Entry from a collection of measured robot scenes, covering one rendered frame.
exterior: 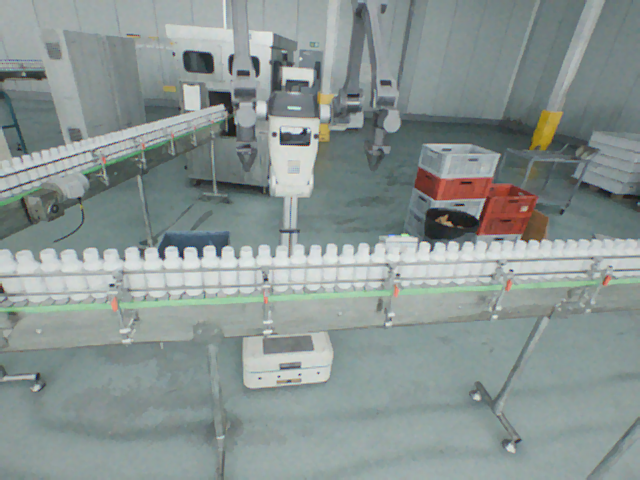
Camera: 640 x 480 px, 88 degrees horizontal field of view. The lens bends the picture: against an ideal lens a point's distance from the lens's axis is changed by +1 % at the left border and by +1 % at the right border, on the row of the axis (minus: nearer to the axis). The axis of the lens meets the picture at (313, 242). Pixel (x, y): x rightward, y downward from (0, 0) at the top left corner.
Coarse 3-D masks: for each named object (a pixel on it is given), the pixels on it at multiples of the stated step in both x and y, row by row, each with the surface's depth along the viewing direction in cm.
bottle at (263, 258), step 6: (264, 246) 114; (258, 252) 113; (264, 252) 112; (258, 258) 113; (264, 258) 113; (270, 258) 114; (258, 264) 113; (264, 264) 113; (270, 264) 114; (258, 270) 114; (270, 270) 115; (258, 276) 115; (270, 276) 116; (258, 282) 116; (270, 282) 118; (258, 288) 118
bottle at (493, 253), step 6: (492, 246) 128; (498, 246) 127; (486, 252) 131; (492, 252) 129; (498, 252) 129; (486, 258) 130; (492, 258) 129; (498, 258) 128; (486, 264) 131; (492, 264) 130; (486, 270) 132; (492, 270) 131; (486, 282) 134
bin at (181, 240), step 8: (168, 232) 163; (176, 232) 164; (184, 232) 164; (192, 232) 165; (200, 232) 166; (208, 232) 167; (216, 232) 167; (224, 232) 168; (168, 240) 165; (176, 240) 166; (184, 240) 167; (192, 240) 167; (200, 240) 168; (208, 240) 169; (216, 240) 169; (224, 240) 170; (160, 248) 152; (184, 248) 169; (200, 248) 170; (216, 248) 172; (160, 256) 152; (184, 256) 171; (200, 256) 172; (216, 256) 174
